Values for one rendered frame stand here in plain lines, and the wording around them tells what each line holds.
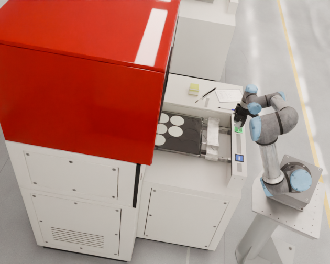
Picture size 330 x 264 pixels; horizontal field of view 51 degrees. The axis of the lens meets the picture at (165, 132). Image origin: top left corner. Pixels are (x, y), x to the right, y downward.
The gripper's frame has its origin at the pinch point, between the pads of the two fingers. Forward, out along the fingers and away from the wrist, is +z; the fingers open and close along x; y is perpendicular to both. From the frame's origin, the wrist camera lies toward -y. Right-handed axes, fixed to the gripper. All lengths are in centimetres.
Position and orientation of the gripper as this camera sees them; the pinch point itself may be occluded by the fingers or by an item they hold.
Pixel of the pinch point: (240, 128)
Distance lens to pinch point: 242.1
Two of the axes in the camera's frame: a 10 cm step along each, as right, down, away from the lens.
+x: -1.3, 7.0, -7.0
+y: -9.8, -1.7, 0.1
